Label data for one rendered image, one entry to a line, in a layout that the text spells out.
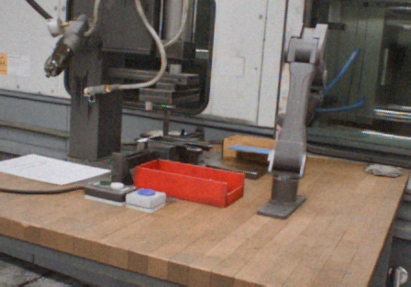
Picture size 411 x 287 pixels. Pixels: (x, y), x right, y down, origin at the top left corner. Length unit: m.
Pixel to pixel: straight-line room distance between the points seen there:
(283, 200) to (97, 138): 0.63
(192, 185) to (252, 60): 0.95
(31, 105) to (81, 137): 1.13
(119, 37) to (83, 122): 0.29
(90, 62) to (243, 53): 0.73
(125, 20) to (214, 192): 0.59
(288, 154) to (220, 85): 0.95
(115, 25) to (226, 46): 0.70
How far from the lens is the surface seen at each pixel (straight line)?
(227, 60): 2.19
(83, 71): 1.67
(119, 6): 1.60
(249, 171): 1.57
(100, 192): 1.27
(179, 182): 1.31
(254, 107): 2.14
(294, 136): 1.30
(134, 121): 2.40
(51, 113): 2.71
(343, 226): 1.24
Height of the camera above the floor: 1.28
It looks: 10 degrees down
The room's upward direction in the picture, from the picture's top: 4 degrees clockwise
